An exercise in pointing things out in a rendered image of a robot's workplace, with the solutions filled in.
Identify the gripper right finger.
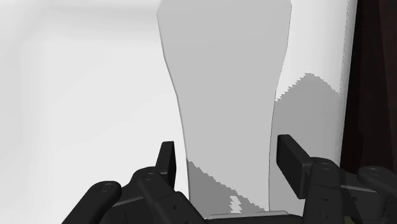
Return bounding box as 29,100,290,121
276,134,397,224

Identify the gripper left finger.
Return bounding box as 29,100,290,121
62,141,207,224

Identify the dark brown cabinet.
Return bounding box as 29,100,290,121
339,0,397,176

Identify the white rounded furniture piece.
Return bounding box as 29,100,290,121
156,0,358,218

